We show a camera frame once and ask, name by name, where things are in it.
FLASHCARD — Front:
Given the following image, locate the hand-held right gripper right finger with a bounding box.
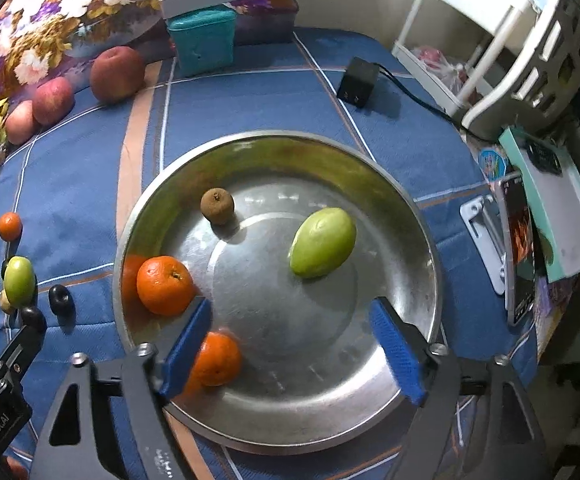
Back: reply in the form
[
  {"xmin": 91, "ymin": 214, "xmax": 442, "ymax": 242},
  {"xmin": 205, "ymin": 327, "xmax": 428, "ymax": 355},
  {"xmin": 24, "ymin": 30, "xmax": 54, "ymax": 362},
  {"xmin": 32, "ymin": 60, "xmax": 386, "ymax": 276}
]
[{"xmin": 369, "ymin": 296, "xmax": 553, "ymax": 480}]

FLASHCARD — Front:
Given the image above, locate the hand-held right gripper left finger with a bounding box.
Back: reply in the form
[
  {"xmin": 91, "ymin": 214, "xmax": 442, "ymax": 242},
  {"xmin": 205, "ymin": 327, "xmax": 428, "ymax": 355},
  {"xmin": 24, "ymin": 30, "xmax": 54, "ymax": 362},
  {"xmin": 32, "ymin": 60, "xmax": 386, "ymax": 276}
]
[{"xmin": 30, "ymin": 296, "xmax": 214, "ymax": 480}]

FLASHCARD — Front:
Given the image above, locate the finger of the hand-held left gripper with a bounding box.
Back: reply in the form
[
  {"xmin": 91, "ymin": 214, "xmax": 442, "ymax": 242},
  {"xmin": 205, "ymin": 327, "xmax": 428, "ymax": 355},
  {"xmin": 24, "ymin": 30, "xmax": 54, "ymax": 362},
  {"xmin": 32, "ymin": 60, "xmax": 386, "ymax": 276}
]
[{"xmin": 0, "ymin": 326, "xmax": 41, "ymax": 397}]

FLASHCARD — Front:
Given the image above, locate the dark plum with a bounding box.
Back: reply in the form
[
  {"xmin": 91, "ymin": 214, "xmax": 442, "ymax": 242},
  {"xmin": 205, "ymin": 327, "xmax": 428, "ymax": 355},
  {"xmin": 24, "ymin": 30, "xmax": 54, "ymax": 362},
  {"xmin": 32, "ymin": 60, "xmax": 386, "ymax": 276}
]
[
  {"xmin": 49, "ymin": 284, "xmax": 76, "ymax": 318},
  {"xmin": 20, "ymin": 306, "xmax": 48, "ymax": 336}
]

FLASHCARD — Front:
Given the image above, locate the green mango back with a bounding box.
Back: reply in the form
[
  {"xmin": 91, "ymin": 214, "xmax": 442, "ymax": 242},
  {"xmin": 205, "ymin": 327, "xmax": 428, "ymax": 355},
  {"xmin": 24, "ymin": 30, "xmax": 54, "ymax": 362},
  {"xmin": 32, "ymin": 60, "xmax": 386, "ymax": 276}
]
[{"xmin": 3, "ymin": 256, "xmax": 37, "ymax": 308}]

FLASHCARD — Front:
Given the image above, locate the green mango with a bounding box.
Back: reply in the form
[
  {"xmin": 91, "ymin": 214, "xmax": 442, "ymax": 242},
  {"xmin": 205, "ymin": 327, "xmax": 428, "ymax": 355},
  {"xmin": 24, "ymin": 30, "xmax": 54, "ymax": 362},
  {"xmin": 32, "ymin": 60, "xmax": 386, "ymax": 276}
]
[
  {"xmin": 3, "ymin": 256, "xmax": 37, "ymax": 308},
  {"xmin": 289, "ymin": 207, "xmax": 358, "ymax": 279}
]

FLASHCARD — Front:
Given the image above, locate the round steel plate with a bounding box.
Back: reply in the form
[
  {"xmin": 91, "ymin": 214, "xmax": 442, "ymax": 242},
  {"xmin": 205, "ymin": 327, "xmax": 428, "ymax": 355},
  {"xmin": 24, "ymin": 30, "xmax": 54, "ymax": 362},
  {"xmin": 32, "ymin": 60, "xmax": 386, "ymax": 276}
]
[{"xmin": 112, "ymin": 130, "xmax": 443, "ymax": 456}]

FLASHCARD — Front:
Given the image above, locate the small orange tangerine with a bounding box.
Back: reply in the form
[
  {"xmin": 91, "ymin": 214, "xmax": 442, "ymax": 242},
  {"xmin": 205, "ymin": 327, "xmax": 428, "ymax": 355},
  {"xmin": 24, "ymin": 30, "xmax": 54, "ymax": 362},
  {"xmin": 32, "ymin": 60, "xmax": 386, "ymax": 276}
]
[{"xmin": 0, "ymin": 212, "xmax": 23, "ymax": 242}]

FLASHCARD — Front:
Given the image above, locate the green mango front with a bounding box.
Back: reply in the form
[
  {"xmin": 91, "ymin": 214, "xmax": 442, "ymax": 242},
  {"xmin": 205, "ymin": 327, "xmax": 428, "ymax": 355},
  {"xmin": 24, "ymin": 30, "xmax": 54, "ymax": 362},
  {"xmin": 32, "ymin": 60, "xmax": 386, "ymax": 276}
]
[{"xmin": 289, "ymin": 207, "xmax": 358, "ymax": 279}]

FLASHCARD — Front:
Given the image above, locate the black smartphone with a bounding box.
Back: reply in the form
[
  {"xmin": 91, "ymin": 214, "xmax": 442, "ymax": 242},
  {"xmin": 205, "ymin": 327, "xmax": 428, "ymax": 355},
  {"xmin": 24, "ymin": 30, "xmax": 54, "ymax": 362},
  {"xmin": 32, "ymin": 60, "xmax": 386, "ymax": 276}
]
[{"xmin": 497, "ymin": 174, "xmax": 538, "ymax": 328}]

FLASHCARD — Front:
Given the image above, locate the colourful packet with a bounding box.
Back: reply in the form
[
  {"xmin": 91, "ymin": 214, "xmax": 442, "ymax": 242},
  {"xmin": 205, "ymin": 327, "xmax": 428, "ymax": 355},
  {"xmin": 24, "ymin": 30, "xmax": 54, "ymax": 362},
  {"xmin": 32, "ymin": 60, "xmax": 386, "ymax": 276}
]
[{"xmin": 534, "ymin": 272, "xmax": 580, "ymax": 356}]

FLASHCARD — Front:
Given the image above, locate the blue plaid tablecloth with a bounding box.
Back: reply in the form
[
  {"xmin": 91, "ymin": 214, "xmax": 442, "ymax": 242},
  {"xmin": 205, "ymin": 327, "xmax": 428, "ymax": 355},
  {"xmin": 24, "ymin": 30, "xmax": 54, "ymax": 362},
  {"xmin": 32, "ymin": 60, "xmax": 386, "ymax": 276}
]
[{"xmin": 0, "ymin": 27, "xmax": 541, "ymax": 480}]

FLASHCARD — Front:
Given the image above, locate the blue cartoon card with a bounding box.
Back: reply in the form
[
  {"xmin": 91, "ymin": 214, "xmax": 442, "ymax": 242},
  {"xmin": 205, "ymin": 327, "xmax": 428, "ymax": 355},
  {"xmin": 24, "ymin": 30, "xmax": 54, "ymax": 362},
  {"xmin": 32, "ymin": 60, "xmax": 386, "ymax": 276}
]
[{"xmin": 477, "ymin": 145, "xmax": 510, "ymax": 181}]

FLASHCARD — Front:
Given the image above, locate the teal book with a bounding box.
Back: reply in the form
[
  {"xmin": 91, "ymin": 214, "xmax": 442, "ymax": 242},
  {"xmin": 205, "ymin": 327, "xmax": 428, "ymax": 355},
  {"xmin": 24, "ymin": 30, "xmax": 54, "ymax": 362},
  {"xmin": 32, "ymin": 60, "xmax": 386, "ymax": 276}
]
[{"xmin": 499, "ymin": 127, "xmax": 580, "ymax": 283}]

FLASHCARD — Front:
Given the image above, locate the pink apple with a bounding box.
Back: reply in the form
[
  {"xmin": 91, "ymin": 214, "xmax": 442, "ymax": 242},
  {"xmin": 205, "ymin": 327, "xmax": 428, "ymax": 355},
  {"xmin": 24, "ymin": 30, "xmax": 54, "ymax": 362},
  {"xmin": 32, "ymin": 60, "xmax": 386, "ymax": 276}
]
[{"xmin": 4, "ymin": 100, "xmax": 41, "ymax": 147}]

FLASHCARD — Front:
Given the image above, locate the black power adapter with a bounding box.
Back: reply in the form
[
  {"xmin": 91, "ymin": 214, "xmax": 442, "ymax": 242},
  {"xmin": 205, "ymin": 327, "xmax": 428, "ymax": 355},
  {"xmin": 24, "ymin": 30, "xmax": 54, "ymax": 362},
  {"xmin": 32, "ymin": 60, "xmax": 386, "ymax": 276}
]
[{"xmin": 336, "ymin": 56, "xmax": 380, "ymax": 110}]

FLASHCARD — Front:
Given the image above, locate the dark red apple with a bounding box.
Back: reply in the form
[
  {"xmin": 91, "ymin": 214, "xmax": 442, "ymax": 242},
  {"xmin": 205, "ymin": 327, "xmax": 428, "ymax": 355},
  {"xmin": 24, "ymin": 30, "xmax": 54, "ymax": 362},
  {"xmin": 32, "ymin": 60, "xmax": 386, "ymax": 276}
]
[{"xmin": 90, "ymin": 46, "xmax": 147, "ymax": 106}]

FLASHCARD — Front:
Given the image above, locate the pink plastic bag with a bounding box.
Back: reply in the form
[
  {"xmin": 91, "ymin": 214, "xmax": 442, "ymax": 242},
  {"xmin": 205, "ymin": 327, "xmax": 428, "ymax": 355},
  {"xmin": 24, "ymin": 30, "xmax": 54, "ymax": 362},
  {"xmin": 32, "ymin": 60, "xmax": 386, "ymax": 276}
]
[{"xmin": 410, "ymin": 46, "xmax": 471, "ymax": 96}]

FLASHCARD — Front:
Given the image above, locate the teal box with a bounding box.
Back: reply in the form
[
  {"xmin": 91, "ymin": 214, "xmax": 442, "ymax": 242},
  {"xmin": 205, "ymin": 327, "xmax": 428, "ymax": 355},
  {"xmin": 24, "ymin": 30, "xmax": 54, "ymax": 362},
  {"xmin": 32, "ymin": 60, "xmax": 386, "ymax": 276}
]
[{"xmin": 166, "ymin": 4, "xmax": 237, "ymax": 78}]

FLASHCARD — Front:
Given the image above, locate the dark box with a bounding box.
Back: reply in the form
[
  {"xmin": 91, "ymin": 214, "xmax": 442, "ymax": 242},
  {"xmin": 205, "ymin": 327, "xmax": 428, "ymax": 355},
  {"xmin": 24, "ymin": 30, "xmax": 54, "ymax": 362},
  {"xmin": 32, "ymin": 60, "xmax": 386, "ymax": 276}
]
[{"xmin": 234, "ymin": 0, "xmax": 301, "ymax": 47}]

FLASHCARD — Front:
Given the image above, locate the white rack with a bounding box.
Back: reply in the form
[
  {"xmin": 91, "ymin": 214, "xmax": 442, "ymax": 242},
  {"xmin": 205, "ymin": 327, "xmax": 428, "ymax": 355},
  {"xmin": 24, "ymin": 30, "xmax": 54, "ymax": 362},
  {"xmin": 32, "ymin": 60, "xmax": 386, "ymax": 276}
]
[{"xmin": 392, "ymin": 0, "xmax": 541, "ymax": 121}]

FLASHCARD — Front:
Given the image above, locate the floral painting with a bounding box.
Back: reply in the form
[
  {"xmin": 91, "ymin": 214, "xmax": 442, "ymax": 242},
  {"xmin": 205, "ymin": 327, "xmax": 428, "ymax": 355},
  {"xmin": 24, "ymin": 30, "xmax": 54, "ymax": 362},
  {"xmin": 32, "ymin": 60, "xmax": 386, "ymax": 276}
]
[{"xmin": 0, "ymin": 0, "xmax": 301, "ymax": 106}]

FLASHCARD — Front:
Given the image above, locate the white metal bracket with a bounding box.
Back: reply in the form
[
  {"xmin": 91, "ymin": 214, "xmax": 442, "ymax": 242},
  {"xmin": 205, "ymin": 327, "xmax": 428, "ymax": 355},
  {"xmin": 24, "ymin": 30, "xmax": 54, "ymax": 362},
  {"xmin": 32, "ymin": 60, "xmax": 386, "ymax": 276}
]
[{"xmin": 459, "ymin": 195, "xmax": 508, "ymax": 297}]

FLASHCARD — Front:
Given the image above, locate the black adapter cable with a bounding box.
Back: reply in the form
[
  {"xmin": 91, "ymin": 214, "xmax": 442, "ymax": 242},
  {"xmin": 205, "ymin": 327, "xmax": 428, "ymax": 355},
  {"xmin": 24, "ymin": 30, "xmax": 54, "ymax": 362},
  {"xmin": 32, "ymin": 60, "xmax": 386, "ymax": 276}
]
[{"xmin": 374, "ymin": 62, "xmax": 503, "ymax": 143}]

